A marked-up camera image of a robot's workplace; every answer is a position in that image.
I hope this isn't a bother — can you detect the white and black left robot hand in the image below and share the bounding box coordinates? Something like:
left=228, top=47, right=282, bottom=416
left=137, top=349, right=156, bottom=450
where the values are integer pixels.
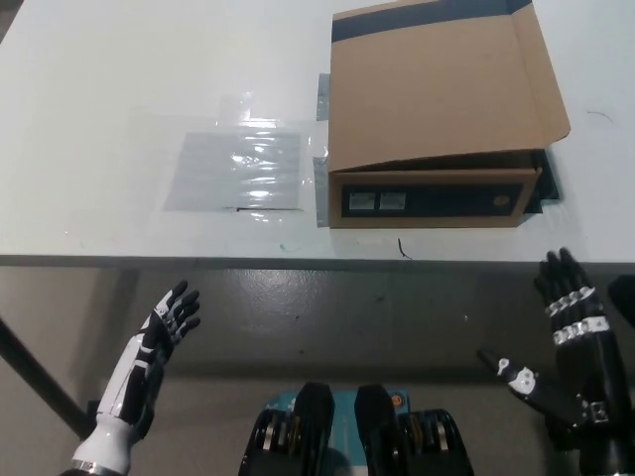
left=71, top=280, right=202, bottom=473

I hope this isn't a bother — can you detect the black metal table leg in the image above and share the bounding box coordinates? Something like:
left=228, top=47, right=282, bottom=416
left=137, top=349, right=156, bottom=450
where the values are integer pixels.
left=0, top=311, right=88, bottom=440

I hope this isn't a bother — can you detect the brown cardboard storage box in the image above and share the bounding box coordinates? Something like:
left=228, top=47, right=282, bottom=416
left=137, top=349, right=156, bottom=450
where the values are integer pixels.
left=324, top=0, right=572, bottom=230

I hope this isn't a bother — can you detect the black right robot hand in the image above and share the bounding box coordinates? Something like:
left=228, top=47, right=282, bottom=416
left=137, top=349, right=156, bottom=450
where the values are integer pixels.
left=475, top=246, right=635, bottom=476

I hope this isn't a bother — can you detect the clear plastic sleeve with paper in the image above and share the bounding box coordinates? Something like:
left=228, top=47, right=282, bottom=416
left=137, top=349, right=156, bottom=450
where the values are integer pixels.
left=123, top=92, right=328, bottom=224

